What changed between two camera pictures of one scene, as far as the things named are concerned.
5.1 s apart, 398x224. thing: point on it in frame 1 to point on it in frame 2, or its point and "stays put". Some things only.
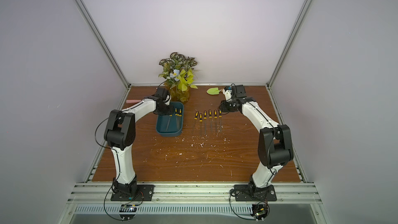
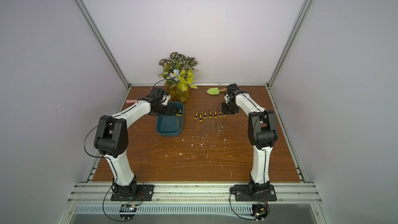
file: x=168 y=122 to x=224 y=116
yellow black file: x=200 y=120 stays put
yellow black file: x=215 y=116 stays put
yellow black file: x=210 y=116 stays put
